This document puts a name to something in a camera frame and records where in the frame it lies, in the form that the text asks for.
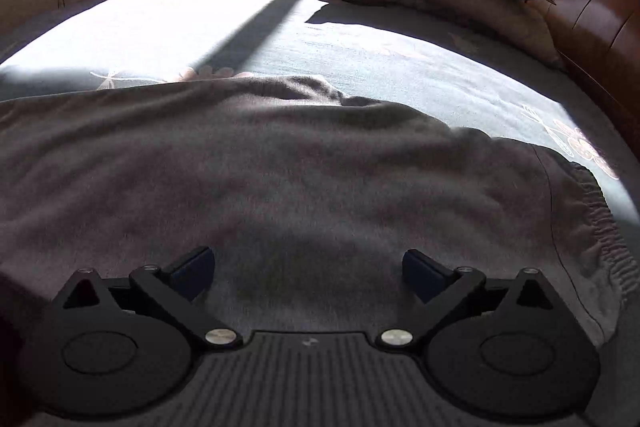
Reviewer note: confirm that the grey sweatpants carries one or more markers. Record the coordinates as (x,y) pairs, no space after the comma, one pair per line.
(300,167)

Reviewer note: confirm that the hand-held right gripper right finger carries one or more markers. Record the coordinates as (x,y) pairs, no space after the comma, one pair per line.
(422,274)

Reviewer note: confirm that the brown wooden headboard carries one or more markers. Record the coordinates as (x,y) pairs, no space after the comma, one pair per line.
(600,17)

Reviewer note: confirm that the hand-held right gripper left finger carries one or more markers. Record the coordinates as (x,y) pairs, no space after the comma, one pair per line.
(192,272)

